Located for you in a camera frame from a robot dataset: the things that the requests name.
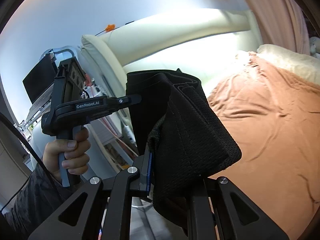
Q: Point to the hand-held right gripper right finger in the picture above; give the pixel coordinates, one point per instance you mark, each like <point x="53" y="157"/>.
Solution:
<point x="197" y="215"/>

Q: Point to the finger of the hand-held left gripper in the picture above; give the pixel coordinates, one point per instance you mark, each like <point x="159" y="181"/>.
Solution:
<point x="127" y="100"/>

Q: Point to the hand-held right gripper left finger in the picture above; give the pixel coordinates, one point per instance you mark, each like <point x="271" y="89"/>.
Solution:
<point x="150" y="170"/>

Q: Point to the black sleeveless top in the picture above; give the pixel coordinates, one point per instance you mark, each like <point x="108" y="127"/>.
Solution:
<point x="190" y="135"/>

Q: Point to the person's left forearm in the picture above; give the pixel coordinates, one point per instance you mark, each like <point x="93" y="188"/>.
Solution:
<point x="30" y="200"/>

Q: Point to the person's left hand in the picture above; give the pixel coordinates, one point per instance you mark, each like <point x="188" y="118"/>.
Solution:
<point x="52" y="155"/>

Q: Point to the white bottle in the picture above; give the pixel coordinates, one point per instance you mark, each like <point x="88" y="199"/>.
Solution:
<point x="128" y="133"/>

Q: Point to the black laptop screen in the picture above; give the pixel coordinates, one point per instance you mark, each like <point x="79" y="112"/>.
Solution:
<point x="37" y="80"/>

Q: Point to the small orange ornament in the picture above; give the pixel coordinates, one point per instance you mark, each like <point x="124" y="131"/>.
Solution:
<point x="110" y="27"/>

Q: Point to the cream padded headboard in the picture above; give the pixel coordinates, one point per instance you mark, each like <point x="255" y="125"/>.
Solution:
<point x="175" y="30"/>

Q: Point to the brown blanket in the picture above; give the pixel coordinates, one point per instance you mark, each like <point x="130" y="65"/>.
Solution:
<point x="275" y="130"/>

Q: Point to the cream pillow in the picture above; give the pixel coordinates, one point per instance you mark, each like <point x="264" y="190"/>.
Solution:
<point x="287" y="60"/>

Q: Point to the pink curtain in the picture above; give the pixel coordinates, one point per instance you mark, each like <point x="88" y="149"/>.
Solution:
<point x="275" y="10"/>

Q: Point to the cream plush toy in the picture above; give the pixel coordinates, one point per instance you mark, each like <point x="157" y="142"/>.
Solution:
<point x="315" y="46"/>

